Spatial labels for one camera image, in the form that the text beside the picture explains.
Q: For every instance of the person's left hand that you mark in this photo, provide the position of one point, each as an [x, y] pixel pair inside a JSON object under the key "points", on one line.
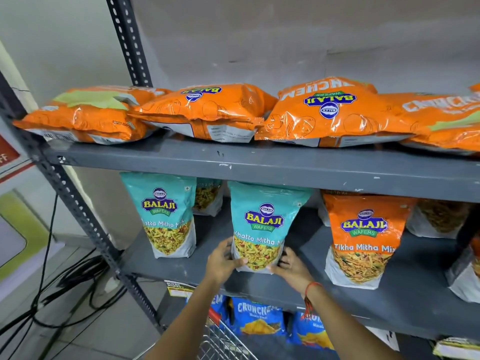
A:
{"points": [[219, 266]]}

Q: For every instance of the person's right hand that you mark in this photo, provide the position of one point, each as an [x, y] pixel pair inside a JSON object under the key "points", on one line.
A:
{"points": [[294, 272]]}

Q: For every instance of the person's right thumb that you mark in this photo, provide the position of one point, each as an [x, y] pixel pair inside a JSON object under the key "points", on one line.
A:
{"points": [[278, 269]]}

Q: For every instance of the person's left thumb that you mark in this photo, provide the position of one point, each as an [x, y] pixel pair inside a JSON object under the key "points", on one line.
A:
{"points": [[240, 263]]}

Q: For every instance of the teal snack mix pouch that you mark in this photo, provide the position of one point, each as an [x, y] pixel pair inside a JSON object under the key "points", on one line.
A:
{"points": [[264, 217], [208, 196], [163, 209]]}

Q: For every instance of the person's left forearm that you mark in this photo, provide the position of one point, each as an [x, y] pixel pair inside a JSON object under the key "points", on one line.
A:
{"points": [[187, 322]]}

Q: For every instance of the person's right forearm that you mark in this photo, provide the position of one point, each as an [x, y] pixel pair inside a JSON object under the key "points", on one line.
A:
{"points": [[345, 333]]}

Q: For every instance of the red thread wrist band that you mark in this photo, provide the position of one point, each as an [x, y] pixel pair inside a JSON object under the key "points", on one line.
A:
{"points": [[309, 292]]}

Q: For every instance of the blue chips bag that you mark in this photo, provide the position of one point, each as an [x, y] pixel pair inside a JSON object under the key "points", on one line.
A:
{"points": [[257, 316], [219, 306], [311, 331]]}

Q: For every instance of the yellow and white shelf label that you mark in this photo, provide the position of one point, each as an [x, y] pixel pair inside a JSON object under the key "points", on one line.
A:
{"points": [[180, 289]]}

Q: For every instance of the orange snack mix pouch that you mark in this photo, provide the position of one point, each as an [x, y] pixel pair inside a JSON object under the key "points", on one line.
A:
{"points": [[365, 236], [467, 273], [438, 219], [323, 215]]}

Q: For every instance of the orange chips bag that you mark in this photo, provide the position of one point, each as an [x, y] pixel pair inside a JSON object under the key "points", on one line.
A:
{"points": [[93, 116], [446, 119], [360, 83], [330, 116], [210, 108]]}

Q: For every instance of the perforated grey metal upright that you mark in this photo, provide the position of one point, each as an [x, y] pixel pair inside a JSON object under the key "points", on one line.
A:
{"points": [[75, 206], [129, 37]]}

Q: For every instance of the yellow and white packet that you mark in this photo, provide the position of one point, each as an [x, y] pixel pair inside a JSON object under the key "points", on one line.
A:
{"points": [[457, 349]]}

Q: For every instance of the green and white wall panel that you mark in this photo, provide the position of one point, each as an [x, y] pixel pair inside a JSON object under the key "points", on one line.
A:
{"points": [[17, 236]]}

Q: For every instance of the red and white wall sign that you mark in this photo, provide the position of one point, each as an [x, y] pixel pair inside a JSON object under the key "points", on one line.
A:
{"points": [[9, 157]]}

